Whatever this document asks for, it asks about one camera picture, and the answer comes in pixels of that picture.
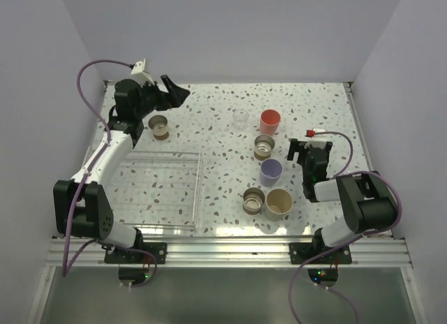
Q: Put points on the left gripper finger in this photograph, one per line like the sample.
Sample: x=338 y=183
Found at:
x=169 y=84
x=177 y=96

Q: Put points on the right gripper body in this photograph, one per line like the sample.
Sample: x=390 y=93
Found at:
x=305 y=173

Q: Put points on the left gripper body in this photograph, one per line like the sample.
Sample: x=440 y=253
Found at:
x=151 y=99

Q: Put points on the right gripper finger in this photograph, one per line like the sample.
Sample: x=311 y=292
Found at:
x=297 y=147
x=325 y=146

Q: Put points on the steel cup with cork base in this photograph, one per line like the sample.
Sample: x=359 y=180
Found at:
x=158 y=124

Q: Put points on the purple plastic cup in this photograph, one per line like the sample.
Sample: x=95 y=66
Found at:
x=270 y=172

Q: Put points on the pink plastic cup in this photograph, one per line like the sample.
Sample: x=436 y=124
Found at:
x=269 y=121

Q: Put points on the clear glass cup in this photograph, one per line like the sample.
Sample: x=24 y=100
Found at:
x=240 y=118

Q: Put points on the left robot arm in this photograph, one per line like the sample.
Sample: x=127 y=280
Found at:
x=81 y=206

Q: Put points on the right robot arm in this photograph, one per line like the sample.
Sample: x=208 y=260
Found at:
x=366 y=200

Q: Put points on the clear acrylic dish rack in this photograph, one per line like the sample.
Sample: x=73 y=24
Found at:
x=157 y=192

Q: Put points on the steel cup middle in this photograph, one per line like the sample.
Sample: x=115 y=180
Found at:
x=263 y=147

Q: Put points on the beige plastic cup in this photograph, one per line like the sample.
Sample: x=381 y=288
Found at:
x=279 y=203

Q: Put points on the steel cup front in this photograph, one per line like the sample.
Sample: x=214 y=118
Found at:
x=253 y=200

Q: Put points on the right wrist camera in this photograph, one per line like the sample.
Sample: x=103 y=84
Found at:
x=315 y=132

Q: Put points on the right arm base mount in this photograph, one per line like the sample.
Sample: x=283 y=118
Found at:
x=305 y=252

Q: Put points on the aluminium frame rail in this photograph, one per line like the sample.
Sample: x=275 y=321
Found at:
x=246 y=252

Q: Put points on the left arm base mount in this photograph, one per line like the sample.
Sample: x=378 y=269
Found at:
x=149 y=253

